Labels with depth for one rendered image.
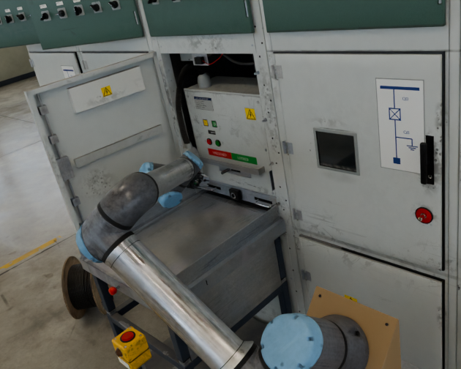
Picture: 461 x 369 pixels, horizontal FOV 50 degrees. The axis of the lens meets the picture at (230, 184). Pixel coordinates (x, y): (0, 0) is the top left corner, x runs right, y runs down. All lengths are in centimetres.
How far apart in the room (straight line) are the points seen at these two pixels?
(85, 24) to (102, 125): 53
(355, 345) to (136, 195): 72
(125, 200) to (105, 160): 100
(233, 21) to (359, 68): 54
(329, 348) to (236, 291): 85
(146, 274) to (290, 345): 42
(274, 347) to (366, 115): 81
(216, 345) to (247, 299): 82
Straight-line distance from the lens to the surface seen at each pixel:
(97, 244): 142
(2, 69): 1345
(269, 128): 200
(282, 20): 179
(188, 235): 221
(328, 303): 155
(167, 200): 194
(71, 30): 266
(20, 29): 329
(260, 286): 221
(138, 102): 240
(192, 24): 212
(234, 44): 200
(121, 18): 246
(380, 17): 158
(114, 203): 138
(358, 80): 167
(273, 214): 216
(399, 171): 171
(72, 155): 230
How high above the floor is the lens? 194
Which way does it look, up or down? 25 degrees down
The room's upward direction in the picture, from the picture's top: 12 degrees counter-clockwise
